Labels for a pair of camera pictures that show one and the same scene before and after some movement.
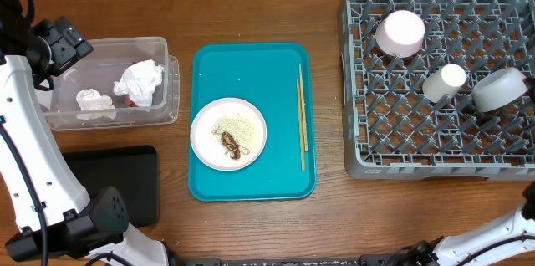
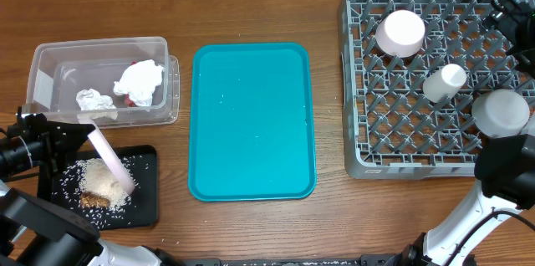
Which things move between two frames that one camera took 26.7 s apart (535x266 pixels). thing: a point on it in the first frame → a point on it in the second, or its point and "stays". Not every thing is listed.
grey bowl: (500, 89) → (500, 112)
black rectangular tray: (131, 170) stays
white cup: (444, 83) stays
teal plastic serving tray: (264, 75) stays
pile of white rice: (241, 128) → (94, 176)
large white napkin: (139, 82) stays
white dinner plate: (208, 148) → (109, 156)
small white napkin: (93, 104) stays
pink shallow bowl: (400, 33) stays
